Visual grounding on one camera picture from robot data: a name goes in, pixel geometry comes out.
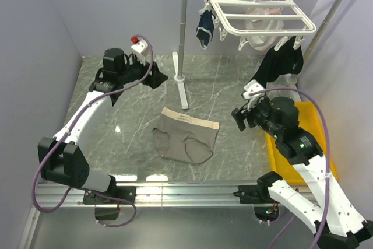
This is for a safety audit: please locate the white pink underwear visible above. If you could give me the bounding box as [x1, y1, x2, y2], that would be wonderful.
[244, 7, 284, 51]

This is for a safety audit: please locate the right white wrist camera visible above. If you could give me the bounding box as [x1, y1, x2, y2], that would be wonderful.
[242, 80, 265, 110]

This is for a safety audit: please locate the yellow plastic tray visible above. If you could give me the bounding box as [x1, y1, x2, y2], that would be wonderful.
[263, 101, 339, 185]

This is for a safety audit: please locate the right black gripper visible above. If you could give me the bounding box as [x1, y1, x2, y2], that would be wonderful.
[230, 95, 280, 137]

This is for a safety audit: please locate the grey underwear beige waistband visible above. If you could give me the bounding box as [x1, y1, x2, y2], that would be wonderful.
[152, 107, 220, 164]

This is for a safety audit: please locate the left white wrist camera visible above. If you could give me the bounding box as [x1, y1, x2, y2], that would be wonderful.
[131, 36, 149, 65]

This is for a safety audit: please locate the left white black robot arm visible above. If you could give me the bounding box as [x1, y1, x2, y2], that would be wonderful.
[38, 43, 168, 204]

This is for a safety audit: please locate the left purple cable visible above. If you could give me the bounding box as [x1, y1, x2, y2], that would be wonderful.
[31, 34, 154, 228]

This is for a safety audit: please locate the black underwear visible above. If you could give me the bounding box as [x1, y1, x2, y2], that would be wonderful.
[251, 36, 304, 88]

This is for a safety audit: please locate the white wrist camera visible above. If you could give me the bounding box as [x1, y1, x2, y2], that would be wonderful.
[131, 36, 149, 65]
[242, 80, 265, 110]

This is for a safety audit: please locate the navy blue underwear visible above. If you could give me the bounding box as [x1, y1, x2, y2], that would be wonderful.
[196, 10, 214, 50]

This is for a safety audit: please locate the aluminium mounting rail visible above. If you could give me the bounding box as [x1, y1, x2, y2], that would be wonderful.
[17, 181, 355, 249]

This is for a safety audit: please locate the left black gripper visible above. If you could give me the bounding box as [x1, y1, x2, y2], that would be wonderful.
[119, 54, 169, 89]

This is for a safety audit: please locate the white clip hanger frame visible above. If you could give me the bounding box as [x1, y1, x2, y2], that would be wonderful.
[204, 0, 317, 51]

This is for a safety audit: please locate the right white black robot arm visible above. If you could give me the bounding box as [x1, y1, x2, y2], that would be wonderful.
[231, 96, 372, 248]

